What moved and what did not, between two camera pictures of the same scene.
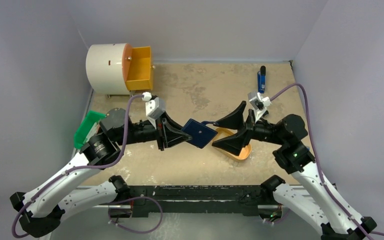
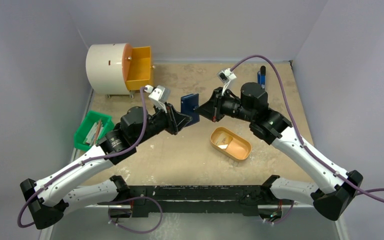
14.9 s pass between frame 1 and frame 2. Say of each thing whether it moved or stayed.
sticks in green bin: stayed
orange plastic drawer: stayed
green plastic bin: stayed
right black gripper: moved
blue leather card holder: moved
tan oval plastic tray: stayed
